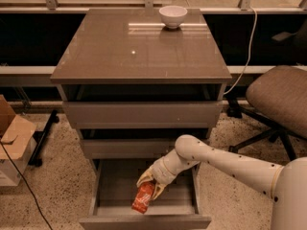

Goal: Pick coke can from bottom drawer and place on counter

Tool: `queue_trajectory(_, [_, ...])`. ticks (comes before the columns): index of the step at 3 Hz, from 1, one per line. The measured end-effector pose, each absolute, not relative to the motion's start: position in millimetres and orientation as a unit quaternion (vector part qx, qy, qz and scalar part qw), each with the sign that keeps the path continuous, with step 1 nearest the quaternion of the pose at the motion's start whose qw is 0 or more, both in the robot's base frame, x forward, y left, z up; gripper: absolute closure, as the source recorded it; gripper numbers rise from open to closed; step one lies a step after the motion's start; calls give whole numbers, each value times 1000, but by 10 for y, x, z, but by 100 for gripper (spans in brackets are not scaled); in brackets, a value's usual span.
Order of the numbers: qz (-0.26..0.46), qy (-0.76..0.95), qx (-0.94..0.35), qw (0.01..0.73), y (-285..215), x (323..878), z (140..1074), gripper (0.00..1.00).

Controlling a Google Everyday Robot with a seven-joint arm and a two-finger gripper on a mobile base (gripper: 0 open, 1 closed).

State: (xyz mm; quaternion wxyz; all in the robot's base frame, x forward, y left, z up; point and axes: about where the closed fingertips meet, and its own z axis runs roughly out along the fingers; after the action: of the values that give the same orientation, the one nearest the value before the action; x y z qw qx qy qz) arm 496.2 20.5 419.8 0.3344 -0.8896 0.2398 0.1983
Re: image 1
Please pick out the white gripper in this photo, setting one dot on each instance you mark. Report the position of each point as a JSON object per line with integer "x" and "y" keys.
{"x": 157, "y": 172}

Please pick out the red coke can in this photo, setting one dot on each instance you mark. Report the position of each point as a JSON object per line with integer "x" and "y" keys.
{"x": 143, "y": 197}

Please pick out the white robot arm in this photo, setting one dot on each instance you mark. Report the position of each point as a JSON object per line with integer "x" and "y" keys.
{"x": 285, "y": 185}

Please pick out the middle grey drawer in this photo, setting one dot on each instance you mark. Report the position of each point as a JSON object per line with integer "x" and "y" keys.
{"x": 126, "y": 148}

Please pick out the bottom grey open drawer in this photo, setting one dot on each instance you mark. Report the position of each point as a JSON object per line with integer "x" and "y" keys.
{"x": 178, "y": 208}

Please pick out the top grey drawer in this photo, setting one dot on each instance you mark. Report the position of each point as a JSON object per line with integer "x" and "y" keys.
{"x": 88, "y": 115}

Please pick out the grey drawer cabinet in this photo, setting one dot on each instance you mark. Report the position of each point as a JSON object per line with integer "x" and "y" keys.
{"x": 130, "y": 56}

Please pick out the black stand leg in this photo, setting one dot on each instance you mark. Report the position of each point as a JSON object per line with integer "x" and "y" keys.
{"x": 40, "y": 138}

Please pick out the cardboard box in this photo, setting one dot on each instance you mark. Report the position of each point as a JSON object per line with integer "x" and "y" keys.
{"x": 17, "y": 137}

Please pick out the brown office chair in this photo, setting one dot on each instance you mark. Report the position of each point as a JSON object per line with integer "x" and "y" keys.
{"x": 279, "y": 99}

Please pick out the white ceramic bowl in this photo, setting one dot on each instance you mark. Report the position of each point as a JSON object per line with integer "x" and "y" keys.
{"x": 172, "y": 16}

